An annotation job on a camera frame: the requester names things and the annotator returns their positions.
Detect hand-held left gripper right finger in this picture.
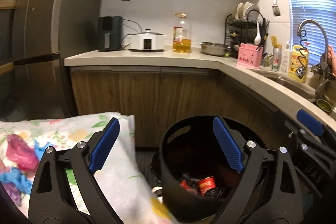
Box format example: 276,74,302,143
207,117,299,224

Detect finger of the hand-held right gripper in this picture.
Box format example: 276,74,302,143
296,109,326,138
274,112,328,161

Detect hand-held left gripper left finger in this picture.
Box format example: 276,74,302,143
28,117,126,224

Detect red paper cup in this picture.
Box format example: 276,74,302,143
197,176,217,197

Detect teal disposable glove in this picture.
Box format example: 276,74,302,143
33,139,54,159

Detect black plastic trash bin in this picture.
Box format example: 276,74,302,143
159,115,265,223

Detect pink plastic bag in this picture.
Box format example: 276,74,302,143
6,135,40,172

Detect blue plastic bag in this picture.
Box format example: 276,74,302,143
0,169,33,194

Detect purple plastic bag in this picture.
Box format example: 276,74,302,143
4,183,21,207

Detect sink strainer with scraps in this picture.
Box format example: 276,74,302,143
316,98,335,112

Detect floral tablecloth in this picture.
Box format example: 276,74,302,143
0,112,179,224

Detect steel kitchen sink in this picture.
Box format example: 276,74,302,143
262,74,315,100

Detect yellow detergent bottle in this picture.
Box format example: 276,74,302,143
288,45,310,83

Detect silver drink can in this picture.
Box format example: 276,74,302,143
272,48,282,72

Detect white plastic bottle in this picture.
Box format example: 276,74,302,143
280,41,292,74

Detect pink cloth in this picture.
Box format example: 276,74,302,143
327,46,336,68

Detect wooden base cabinets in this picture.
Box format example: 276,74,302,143
70,65,297,151

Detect pink utensil holder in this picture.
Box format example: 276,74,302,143
237,43,264,66

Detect yellow dish brush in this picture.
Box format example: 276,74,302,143
270,35,282,50

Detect white soup spoon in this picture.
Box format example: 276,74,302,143
254,21,262,45

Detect beige kitchen countertop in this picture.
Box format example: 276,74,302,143
64,49,336,135

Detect stainless steel bowl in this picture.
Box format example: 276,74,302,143
199,42,229,56

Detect chrome kitchen faucet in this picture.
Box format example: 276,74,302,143
297,19,332,77

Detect white rice cooker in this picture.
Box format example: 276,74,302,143
130,29,168,52

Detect black air fryer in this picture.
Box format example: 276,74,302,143
98,16,124,52

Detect black dish rack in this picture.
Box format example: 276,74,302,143
225,9,270,56

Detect cooking oil bottle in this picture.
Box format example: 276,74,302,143
172,13,193,54

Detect white large plate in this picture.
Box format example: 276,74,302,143
244,2,260,20

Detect white small plate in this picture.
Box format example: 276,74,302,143
232,3,246,20

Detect dark steel refrigerator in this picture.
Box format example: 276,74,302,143
0,0,104,119

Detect wooden glazed door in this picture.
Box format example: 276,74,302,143
0,0,27,109

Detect black coiled sprayer hose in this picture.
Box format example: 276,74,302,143
296,30,309,80

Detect appliance power cable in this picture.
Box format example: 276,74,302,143
122,19,144,51

